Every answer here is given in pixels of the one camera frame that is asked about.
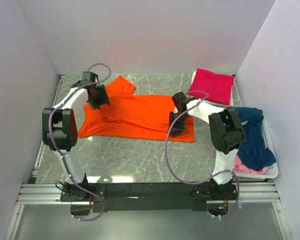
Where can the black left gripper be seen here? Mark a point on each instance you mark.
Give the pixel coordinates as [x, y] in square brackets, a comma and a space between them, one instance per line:
[103, 99]

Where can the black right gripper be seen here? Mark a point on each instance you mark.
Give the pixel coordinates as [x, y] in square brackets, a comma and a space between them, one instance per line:
[178, 129]

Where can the orange t-shirt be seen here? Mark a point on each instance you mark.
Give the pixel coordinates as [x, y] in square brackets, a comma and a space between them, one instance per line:
[128, 115]

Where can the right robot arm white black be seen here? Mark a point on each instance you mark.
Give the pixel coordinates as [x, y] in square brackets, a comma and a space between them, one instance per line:
[227, 136]

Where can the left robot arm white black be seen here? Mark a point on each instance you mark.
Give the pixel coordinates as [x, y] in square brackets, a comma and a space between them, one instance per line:
[60, 133]

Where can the folded magenta t-shirt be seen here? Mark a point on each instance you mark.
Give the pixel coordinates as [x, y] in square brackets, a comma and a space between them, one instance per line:
[212, 86]

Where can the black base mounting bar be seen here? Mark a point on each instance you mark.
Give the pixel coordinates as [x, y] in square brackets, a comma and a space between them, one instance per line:
[149, 196]

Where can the light pink t-shirt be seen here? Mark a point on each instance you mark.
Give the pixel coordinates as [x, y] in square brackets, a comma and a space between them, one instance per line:
[239, 167]

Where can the navy blue t-shirt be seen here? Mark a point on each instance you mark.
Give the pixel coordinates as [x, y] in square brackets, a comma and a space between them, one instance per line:
[251, 152]

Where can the white plastic laundry basket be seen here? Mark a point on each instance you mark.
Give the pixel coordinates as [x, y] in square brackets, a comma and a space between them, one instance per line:
[272, 167]

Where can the aluminium frame rail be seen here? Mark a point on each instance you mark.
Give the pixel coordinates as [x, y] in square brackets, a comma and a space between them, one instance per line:
[48, 194]

